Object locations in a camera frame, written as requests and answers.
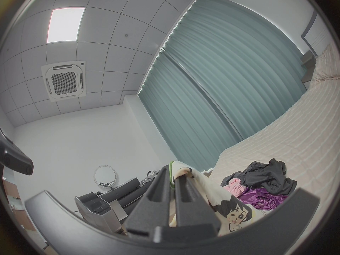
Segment ceiling air conditioner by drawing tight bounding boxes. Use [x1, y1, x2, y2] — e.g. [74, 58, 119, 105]
[41, 60, 87, 102]

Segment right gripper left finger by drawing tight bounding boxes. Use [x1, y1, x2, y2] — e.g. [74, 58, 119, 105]
[126, 165, 175, 236]

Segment dark grey chest of drawers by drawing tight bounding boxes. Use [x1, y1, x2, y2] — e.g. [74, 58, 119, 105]
[110, 178, 156, 214]

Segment black garment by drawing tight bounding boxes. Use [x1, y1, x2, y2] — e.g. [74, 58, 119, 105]
[220, 158, 297, 196]

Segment white printed pyjama top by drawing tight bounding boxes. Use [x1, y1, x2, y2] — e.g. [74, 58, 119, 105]
[168, 160, 267, 236]

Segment ceiling light panel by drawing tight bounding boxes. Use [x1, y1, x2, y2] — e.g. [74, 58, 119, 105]
[47, 7, 85, 44]

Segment round wall mirror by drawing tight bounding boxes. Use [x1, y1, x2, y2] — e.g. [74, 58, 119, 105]
[94, 165, 117, 190]

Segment bed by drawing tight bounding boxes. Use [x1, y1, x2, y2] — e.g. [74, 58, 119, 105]
[201, 10, 340, 222]

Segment grey bedside table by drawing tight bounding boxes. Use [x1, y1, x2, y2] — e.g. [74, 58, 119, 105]
[300, 50, 316, 82]

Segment pink garment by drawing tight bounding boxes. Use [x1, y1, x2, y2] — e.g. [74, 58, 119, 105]
[223, 178, 250, 198]

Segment purple garment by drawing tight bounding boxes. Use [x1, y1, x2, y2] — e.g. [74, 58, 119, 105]
[238, 187, 288, 212]

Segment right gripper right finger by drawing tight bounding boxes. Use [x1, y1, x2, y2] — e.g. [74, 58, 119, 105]
[152, 173, 221, 243]

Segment blue-green curtain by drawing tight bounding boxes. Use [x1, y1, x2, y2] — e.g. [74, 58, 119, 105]
[138, 51, 243, 173]
[161, 0, 310, 143]

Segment pale pink striped pillow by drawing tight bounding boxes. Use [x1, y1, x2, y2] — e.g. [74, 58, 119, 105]
[309, 44, 340, 82]

